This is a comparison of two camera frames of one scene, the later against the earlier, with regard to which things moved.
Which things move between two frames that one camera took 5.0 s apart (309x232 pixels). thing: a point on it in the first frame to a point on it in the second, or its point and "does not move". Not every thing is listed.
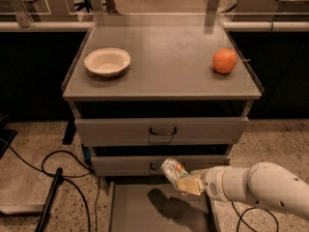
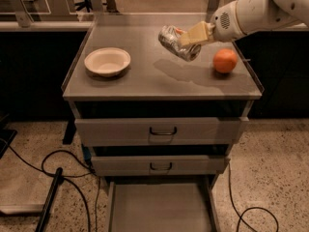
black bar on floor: (42, 222) does not move
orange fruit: (225, 61) does not move
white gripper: (214, 182) to (225, 24)
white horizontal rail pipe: (247, 26) does not move
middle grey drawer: (151, 165) does not move
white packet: (173, 170) to (171, 38)
